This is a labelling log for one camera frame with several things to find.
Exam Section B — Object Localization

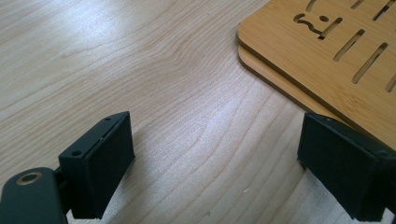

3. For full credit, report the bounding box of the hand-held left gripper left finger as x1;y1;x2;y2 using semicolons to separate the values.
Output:
58;110;136;220

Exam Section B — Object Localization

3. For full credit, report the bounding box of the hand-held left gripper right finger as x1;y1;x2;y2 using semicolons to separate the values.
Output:
296;112;396;223

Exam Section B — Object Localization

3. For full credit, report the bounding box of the slotted wooden trivet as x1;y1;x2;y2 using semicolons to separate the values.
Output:
237;46;347;123
235;0;396;151

